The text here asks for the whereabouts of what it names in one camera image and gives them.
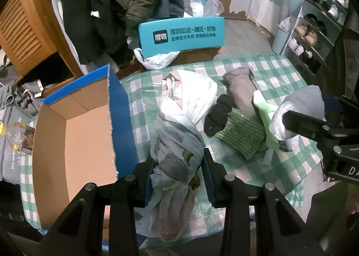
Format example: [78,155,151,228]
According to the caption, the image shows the dark hanging jackets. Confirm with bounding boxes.
[61,0,184,66]

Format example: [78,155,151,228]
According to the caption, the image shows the teal printed shoe box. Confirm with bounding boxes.
[139,17,225,57]

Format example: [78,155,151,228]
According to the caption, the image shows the white sock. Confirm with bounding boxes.
[269,85,325,141]

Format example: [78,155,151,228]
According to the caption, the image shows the white patterned cloth bundle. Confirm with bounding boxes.
[136,70,217,241]

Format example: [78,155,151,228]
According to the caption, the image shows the grey shoe rack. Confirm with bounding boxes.
[283,0,349,79]

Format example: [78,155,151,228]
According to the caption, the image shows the plastic bottle yellow cap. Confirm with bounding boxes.
[1,122,35,155]

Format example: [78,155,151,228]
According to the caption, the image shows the light green foam sheet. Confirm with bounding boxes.
[252,90,279,151]

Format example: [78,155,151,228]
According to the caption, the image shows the wooden louvered wardrobe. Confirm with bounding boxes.
[1,0,83,97]

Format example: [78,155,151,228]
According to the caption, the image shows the green white checkered tablecloth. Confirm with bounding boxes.
[19,54,326,248]

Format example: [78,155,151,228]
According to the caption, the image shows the green sparkly cloth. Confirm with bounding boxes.
[215,108,265,159]

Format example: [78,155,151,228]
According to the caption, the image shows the grey fleece pouch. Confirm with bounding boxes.
[223,67,258,119]

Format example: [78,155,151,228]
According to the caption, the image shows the black sock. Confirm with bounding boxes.
[204,95,236,137]

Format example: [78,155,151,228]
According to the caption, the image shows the grey hoodie pile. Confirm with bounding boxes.
[1,80,44,184]

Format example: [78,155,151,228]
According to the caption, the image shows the light blue waste bin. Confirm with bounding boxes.
[271,16,296,54]

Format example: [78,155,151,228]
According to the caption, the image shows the brown flattened cardboard box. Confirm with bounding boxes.
[116,47,225,80]

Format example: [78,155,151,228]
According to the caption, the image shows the person's right hand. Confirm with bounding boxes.
[346,184,359,215]

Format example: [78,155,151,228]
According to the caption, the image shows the white plastic bag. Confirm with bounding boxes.
[134,48,180,70]

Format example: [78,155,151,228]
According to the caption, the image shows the open cardboard box blue rim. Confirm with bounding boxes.
[32,63,140,245]

